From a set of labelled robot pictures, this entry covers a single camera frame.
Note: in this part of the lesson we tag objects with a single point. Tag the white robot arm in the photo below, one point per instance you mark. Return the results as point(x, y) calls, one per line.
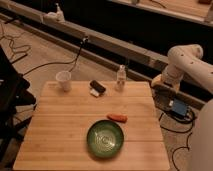
point(187, 59)

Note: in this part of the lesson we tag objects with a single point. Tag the black and white eraser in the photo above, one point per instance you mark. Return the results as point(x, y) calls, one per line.
point(96, 89)

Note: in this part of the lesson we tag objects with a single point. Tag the clear plastic water bottle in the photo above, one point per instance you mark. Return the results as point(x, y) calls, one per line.
point(121, 78)

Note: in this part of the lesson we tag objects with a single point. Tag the orange carrot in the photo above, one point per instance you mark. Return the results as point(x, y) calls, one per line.
point(118, 118)

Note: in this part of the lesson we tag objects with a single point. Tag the white paper cup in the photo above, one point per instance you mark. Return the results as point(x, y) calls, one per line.
point(64, 80)

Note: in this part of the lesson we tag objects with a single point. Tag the green ceramic bowl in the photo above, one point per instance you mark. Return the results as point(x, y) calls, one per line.
point(105, 139)

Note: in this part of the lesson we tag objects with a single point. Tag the blue electronic box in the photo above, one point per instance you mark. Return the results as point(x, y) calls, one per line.
point(179, 108)

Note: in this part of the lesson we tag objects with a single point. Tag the grey metal rail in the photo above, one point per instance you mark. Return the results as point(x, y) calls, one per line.
point(117, 31)

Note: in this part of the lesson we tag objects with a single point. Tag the white object on rail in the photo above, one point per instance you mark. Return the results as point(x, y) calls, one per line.
point(58, 15)

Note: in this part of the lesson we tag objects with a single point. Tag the black chair frame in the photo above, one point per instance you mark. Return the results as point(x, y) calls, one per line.
point(13, 92)

